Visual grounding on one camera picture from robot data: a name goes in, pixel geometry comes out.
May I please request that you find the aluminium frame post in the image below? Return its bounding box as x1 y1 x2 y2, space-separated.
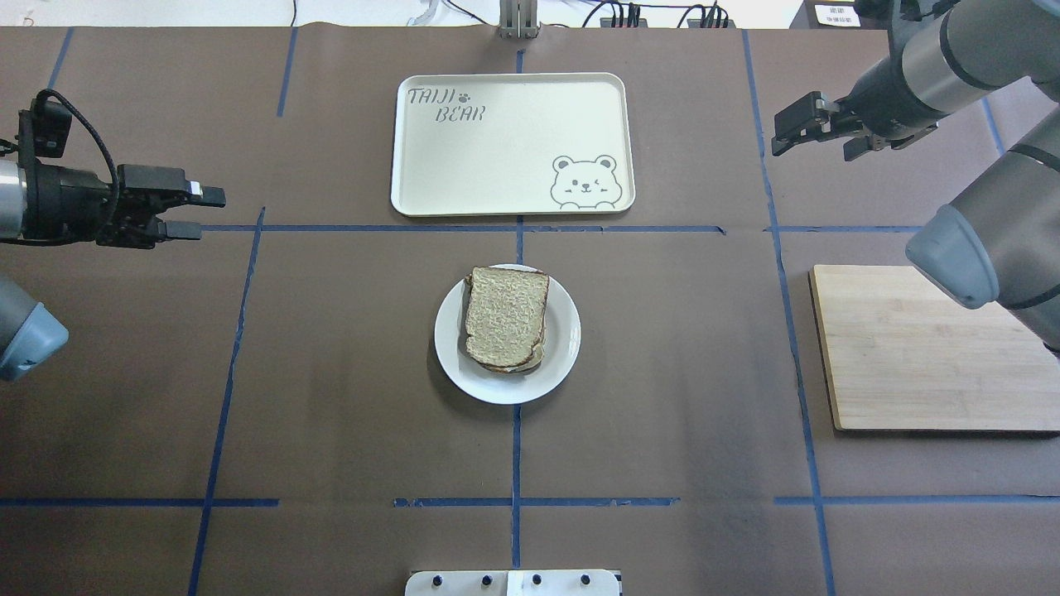
499 0 541 39

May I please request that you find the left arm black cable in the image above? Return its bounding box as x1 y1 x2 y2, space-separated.
31 88 122 241

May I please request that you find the white round plate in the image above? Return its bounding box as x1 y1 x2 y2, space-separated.
434 264 581 405

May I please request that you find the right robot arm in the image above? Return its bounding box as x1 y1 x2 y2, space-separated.
769 1 1058 355

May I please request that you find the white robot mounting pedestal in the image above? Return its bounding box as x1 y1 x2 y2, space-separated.
404 569 624 595

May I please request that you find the cream bear serving tray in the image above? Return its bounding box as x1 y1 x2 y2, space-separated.
390 72 636 218

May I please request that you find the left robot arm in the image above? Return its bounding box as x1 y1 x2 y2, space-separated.
2 159 227 382

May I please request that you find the brown bread slice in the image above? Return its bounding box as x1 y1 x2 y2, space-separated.
463 267 552 360

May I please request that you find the bottom toast slice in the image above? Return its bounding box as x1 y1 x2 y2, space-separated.
472 341 545 373

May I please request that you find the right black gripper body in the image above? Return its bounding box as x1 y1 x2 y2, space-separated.
838 58 942 151

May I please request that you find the black power strip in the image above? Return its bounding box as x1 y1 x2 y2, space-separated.
582 1 737 29

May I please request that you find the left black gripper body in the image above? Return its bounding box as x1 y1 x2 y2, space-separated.
23 162 166 249

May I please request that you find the wooden cutting board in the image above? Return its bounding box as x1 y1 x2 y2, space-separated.
809 264 1059 434

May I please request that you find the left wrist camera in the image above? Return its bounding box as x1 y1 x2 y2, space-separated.
16 89 73 160

